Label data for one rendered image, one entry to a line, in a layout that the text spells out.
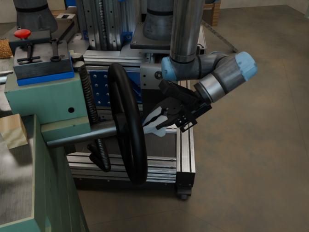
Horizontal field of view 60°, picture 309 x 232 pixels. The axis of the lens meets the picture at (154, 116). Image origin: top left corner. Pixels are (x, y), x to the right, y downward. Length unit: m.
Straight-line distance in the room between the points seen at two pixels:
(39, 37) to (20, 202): 0.33
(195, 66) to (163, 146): 0.70
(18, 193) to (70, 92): 0.21
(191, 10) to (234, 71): 0.19
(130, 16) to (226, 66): 0.60
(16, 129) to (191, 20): 0.46
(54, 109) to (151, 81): 0.48
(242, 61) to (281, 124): 1.35
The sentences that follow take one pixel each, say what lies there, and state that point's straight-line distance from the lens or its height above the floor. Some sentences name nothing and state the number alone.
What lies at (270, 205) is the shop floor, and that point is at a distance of 1.57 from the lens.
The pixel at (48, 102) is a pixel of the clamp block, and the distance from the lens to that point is 0.55.
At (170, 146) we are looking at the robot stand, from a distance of 1.42.
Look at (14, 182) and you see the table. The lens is 0.46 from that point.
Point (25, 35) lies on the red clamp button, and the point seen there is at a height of 1.02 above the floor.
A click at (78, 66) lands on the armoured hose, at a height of 0.97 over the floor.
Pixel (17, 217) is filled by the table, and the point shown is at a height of 0.90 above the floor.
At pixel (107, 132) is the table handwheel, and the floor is 0.81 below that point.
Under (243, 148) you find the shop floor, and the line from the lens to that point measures 1.79.
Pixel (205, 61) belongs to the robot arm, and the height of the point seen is 0.85.
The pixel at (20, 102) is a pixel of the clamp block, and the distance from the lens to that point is 0.55.
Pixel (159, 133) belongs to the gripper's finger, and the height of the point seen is 0.71.
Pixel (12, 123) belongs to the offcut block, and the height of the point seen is 0.94.
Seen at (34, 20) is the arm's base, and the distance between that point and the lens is 1.14.
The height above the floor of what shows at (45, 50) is 1.00.
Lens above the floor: 1.22
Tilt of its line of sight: 39 degrees down
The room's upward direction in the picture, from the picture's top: straight up
